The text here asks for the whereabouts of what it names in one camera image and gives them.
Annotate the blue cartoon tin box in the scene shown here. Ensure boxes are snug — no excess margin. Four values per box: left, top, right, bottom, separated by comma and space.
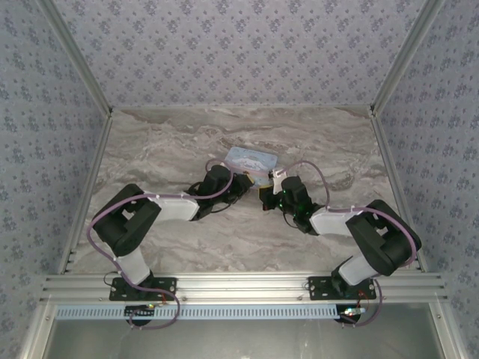
225, 146, 280, 187

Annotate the small right circuit board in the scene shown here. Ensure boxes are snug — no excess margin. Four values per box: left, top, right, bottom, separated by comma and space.
338, 305, 367, 322

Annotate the small circuit board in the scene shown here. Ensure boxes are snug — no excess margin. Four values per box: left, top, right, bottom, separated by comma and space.
124, 304, 157, 319
338, 305, 367, 322

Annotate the small left circuit board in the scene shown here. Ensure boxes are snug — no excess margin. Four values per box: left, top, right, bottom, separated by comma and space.
124, 304, 157, 319

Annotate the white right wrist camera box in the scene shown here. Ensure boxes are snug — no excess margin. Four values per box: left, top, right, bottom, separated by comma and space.
269, 167, 290, 196

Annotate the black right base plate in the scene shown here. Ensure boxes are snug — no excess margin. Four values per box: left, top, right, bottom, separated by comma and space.
307, 276, 377, 301

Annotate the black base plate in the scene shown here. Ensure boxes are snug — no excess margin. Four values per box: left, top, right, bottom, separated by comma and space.
109, 277, 178, 301
307, 276, 377, 301

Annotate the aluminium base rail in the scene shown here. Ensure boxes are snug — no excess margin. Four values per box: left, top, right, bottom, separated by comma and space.
38, 271, 449, 304

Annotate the aluminium table side rail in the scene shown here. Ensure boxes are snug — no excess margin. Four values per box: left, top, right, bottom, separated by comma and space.
56, 111, 113, 276
367, 108, 428, 273

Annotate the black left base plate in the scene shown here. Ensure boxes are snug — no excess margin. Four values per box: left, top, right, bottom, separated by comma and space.
109, 277, 178, 301

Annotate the white slotted cable duct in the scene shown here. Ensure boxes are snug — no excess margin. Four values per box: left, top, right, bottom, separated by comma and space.
54, 303, 371, 322

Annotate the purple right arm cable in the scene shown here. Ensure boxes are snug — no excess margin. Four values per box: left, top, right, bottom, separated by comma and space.
282, 160, 423, 271

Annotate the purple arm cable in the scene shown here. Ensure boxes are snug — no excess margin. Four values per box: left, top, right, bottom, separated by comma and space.
86, 158, 235, 292
282, 160, 423, 271

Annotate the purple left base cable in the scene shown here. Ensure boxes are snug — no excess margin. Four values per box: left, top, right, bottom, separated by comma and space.
126, 286, 181, 331

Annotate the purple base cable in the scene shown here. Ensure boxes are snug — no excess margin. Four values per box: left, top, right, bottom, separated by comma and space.
126, 286, 181, 331
342, 278, 386, 328

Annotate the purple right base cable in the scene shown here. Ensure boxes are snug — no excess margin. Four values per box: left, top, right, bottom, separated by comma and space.
342, 278, 386, 328

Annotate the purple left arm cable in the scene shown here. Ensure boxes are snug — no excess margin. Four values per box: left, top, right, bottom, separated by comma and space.
86, 158, 235, 292

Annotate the aluminium frame post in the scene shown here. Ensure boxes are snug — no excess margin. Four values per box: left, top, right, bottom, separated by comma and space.
369, 0, 447, 117
36, 0, 114, 117

